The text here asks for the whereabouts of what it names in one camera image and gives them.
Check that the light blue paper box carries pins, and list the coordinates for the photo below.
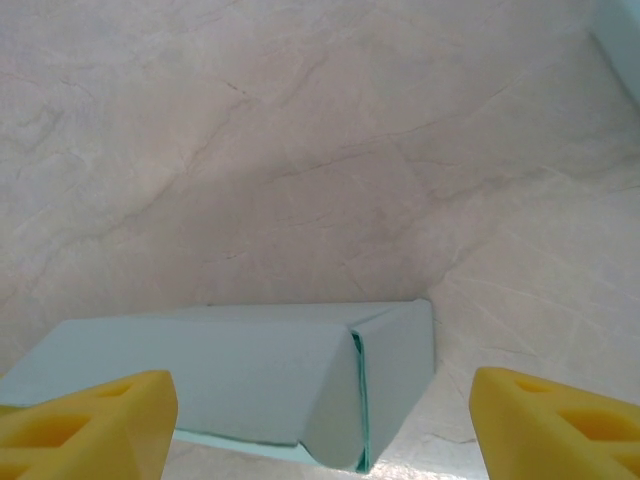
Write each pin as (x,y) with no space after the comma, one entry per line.
(250,375)
(625,40)

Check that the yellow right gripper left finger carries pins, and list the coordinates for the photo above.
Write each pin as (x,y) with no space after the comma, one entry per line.
(85,435)

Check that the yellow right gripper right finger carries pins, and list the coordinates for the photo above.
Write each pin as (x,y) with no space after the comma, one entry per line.
(560,435)

